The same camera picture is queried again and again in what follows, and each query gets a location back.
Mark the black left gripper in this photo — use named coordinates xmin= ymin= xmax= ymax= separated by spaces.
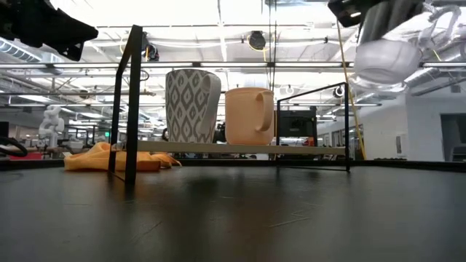
xmin=0 ymin=0 xmax=100 ymax=63

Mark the flat red object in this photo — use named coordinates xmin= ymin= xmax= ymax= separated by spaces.
xmin=8 ymin=151 xmax=44 ymax=162

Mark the white robot figure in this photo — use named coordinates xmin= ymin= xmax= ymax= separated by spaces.
xmin=37 ymin=104 xmax=66 ymax=148

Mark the wooden shelf with black frame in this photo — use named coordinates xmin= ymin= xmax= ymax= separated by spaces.
xmin=108 ymin=24 xmax=352 ymax=185

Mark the yellow cable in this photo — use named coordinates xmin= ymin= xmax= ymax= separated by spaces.
xmin=335 ymin=20 xmax=367 ymax=161

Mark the white grey patterned mug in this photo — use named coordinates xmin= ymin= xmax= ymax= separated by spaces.
xmin=165 ymin=68 xmax=222 ymax=144

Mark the black aluminium table frame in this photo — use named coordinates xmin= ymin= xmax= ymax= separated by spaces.
xmin=0 ymin=157 xmax=466 ymax=172

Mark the black ceiling cable reel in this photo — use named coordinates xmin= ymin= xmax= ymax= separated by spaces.
xmin=246 ymin=30 xmax=268 ymax=52
xmin=142 ymin=31 xmax=161 ymax=63

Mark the clear glass footed cup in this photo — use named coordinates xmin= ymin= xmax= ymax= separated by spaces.
xmin=348 ymin=3 xmax=464 ymax=95

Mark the orange cloth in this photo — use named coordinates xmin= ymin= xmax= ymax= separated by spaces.
xmin=64 ymin=141 xmax=182 ymax=172

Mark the black cable loop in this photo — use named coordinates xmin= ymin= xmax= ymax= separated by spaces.
xmin=0 ymin=135 xmax=29 ymax=159

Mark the peach mug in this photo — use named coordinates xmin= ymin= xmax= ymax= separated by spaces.
xmin=224 ymin=87 xmax=275 ymax=146

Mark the black box-shaped machine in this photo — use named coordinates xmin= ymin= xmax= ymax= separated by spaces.
xmin=277 ymin=108 xmax=319 ymax=140

